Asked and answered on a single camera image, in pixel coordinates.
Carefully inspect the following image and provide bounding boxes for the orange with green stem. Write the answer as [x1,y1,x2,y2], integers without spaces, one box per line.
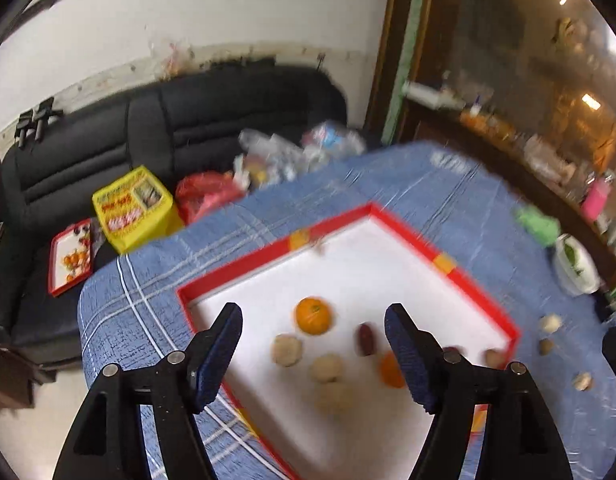
[295,297,333,335]

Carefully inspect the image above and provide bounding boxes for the red plastic bag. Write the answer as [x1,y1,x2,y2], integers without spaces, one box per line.
[175,171,247,226]

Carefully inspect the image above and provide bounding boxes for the pile of clear plastic bags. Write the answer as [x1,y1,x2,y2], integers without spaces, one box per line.
[234,120,367,186]

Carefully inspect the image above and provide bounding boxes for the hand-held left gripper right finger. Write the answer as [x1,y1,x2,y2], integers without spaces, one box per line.
[384,303,573,480]

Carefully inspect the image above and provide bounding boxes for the red box with white inside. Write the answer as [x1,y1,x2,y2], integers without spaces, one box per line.
[177,202,521,480]

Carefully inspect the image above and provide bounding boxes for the long white box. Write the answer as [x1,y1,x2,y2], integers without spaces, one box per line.
[403,81,463,110]

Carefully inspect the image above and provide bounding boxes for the black object on sofa back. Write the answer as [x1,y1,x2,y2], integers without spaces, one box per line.
[15,97,64,150]

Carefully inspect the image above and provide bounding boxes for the wooden cabinet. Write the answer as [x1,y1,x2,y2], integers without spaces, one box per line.
[368,0,616,281]

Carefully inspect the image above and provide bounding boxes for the red tray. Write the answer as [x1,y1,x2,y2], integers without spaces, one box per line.
[48,218,107,297]

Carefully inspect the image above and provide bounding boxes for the green cloth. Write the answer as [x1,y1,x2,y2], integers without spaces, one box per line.
[515,207,561,246]

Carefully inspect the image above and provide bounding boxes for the pink bottle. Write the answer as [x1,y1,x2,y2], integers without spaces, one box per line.
[582,180,613,221]

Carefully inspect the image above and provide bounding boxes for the blue plaid tablecloth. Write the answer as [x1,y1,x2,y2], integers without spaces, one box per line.
[78,141,616,480]

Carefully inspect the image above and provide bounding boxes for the black sofa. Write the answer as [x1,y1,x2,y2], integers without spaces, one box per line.
[0,65,349,361]

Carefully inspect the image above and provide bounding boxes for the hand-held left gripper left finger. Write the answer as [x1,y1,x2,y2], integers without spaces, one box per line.
[52,302,245,480]

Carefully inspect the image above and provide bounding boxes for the yellow printed box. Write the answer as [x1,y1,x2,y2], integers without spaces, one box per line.
[92,165,185,255]

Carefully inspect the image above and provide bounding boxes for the white bowl with greens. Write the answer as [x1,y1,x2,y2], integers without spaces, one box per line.
[554,234,602,297]

